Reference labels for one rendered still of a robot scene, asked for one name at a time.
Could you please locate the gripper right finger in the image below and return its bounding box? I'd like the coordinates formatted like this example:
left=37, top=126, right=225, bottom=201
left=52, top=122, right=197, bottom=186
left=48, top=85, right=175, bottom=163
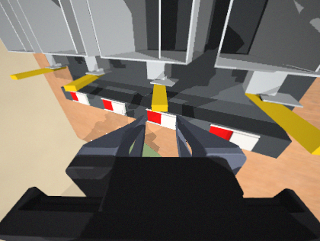
left=175, top=115, right=247, bottom=175

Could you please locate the dark grey board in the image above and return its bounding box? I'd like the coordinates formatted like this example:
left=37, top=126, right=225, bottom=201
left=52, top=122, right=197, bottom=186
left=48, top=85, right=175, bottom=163
left=61, top=0, right=317, bottom=159

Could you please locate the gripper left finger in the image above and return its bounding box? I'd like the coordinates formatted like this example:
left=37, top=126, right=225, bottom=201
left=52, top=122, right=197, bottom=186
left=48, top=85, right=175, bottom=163
left=75, top=115, right=146, bottom=157

